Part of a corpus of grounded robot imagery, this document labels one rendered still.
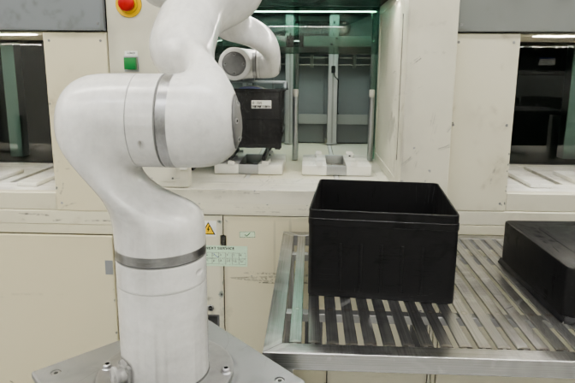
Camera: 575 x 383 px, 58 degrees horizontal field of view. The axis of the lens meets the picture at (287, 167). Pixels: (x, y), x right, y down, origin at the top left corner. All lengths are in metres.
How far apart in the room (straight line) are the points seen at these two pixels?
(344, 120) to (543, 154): 0.79
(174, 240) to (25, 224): 1.00
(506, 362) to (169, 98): 0.63
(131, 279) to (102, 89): 0.24
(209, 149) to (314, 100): 1.64
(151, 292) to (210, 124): 0.23
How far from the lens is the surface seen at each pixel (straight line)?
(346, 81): 2.25
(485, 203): 1.46
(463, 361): 0.88
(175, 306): 0.69
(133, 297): 0.70
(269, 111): 1.56
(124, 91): 0.65
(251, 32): 1.28
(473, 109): 1.41
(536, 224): 1.25
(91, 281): 1.59
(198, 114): 0.61
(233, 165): 1.59
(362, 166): 1.58
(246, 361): 0.82
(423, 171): 1.35
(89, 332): 1.66
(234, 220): 1.42
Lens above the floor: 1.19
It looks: 11 degrees down
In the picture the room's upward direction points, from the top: straight up
